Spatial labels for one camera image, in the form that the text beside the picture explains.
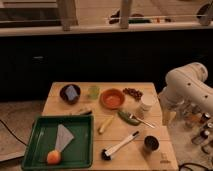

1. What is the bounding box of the white handled black brush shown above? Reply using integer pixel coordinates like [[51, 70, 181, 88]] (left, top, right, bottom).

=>
[[101, 131, 139, 161]]

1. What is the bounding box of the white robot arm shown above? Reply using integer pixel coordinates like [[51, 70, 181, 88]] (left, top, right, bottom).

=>
[[158, 62, 213, 125]]

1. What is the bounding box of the small wooden brush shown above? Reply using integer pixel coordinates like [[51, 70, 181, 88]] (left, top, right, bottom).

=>
[[70, 107, 92, 115]]

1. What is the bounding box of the green plastic tray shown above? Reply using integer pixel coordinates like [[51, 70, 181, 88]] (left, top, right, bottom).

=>
[[22, 115, 94, 171]]

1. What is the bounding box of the orange plastic bowl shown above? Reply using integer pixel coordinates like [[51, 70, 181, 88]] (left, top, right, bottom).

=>
[[100, 88, 125, 110]]

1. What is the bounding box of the green translucent cup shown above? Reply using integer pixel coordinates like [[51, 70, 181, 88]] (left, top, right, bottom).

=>
[[88, 86, 100, 100]]

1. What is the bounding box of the brown grape bunch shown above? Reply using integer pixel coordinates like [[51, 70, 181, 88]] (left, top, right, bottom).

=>
[[123, 88, 143, 101]]

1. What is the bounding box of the green pea pod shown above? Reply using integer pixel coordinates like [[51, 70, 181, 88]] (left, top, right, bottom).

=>
[[117, 111, 140, 126]]

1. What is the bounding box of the blue sponge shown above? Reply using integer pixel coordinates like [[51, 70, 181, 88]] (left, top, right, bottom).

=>
[[65, 85, 78, 101]]

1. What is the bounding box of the white paper cup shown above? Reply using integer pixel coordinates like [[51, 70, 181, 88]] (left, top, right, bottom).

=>
[[140, 93, 156, 111]]

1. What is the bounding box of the dark brown bowl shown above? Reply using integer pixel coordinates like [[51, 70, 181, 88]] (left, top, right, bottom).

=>
[[60, 84, 81, 105]]

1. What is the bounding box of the silver fork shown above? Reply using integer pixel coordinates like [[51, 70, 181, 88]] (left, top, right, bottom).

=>
[[130, 114, 155, 128]]

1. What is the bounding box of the grey cloth piece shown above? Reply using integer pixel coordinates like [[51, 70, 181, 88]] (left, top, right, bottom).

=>
[[55, 124, 74, 152]]

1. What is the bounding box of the dark metal cup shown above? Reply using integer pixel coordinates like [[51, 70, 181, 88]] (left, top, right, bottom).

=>
[[144, 136, 159, 153]]

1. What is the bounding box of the orange peach fruit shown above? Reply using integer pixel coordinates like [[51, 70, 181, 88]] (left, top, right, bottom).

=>
[[46, 150, 61, 165]]

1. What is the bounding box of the bottles and jars pile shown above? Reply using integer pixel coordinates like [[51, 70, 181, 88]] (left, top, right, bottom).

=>
[[185, 110, 213, 154]]

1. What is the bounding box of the black floor cable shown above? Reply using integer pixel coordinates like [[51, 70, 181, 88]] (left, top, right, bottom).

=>
[[0, 119, 28, 147]]

